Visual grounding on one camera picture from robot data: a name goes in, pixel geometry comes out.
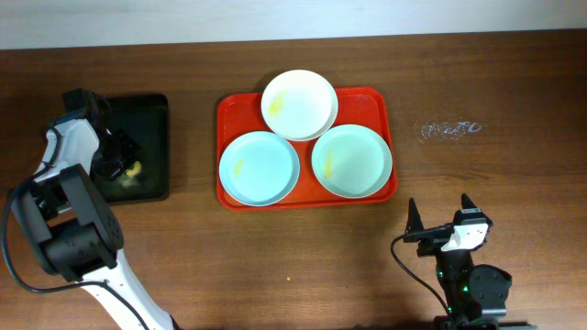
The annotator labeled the green yellow sponge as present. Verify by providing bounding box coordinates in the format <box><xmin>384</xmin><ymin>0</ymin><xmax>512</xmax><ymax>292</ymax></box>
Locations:
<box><xmin>118</xmin><ymin>161</ymin><xmax>142</xmax><ymax>188</ymax></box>

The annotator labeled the light blue plate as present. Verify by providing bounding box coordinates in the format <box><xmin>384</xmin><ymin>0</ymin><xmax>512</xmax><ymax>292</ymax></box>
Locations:
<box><xmin>218</xmin><ymin>131</ymin><xmax>301</xmax><ymax>207</ymax></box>
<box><xmin>311</xmin><ymin>124</ymin><xmax>393</xmax><ymax>199</ymax></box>

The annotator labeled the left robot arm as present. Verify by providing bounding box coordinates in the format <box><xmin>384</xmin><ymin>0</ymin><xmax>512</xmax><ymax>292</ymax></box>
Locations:
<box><xmin>1</xmin><ymin>88</ymin><xmax>178</xmax><ymax>329</ymax></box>

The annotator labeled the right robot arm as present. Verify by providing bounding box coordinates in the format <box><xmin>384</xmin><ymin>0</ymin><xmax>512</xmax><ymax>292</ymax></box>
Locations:
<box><xmin>395</xmin><ymin>193</ymin><xmax>534</xmax><ymax>329</ymax></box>

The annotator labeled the black plastic tray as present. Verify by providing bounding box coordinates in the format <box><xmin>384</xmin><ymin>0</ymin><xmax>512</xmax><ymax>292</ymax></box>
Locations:
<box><xmin>92</xmin><ymin>93</ymin><xmax>170</xmax><ymax>204</ymax></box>

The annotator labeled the red plastic tray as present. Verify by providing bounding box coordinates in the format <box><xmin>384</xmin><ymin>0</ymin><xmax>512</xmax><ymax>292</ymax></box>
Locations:
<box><xmin>216</xmin><ymin>86</ymin><xmax>399</xmax><ymax>209</ymax></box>

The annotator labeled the white plate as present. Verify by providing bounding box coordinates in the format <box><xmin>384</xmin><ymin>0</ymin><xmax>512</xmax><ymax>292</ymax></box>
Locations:
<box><xmin>260</xmin><ymin>70</ymin><xmax>338</xmax><ymax>141</ymax></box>

